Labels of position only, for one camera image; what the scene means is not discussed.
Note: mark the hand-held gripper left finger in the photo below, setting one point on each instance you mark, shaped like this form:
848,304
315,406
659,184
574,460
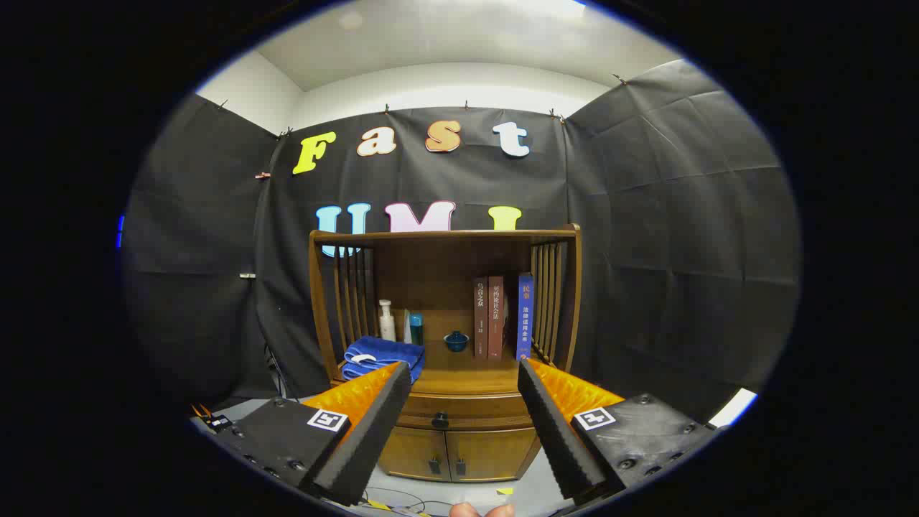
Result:
373,438

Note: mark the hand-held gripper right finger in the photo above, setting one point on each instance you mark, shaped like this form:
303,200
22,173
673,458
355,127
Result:
556,438

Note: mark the wooden drawer with black knob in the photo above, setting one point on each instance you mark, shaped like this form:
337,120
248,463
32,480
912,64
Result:
474,416

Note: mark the wooden cabinet door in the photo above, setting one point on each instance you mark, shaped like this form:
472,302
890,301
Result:
495,452
409,452

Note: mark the wooden countertop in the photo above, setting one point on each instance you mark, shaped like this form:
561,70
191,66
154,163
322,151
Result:
467,366

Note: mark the brown wooden cabinet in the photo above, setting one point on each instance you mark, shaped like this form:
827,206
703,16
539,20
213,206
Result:
431,287

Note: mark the blue folded towel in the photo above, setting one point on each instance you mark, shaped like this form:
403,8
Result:
388,352

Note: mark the white pump bottle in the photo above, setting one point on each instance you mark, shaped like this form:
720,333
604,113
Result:
388,327

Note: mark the blue book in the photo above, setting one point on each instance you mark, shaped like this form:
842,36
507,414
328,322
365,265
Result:
525,323

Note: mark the dark blue lidded teacup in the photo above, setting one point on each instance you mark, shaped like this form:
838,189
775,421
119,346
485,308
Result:
456,342

